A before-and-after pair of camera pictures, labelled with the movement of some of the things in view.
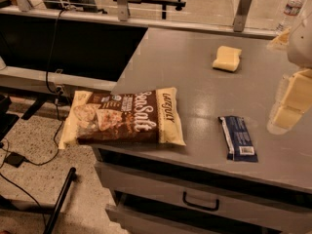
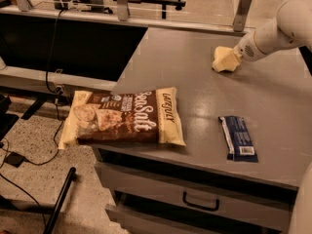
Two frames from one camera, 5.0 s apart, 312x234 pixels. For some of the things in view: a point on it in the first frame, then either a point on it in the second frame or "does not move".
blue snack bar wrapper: (237, 139) does not move
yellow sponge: (227, 58) does not move
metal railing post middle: (122, 0) does not move
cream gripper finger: (281, 41) → (248, 49)
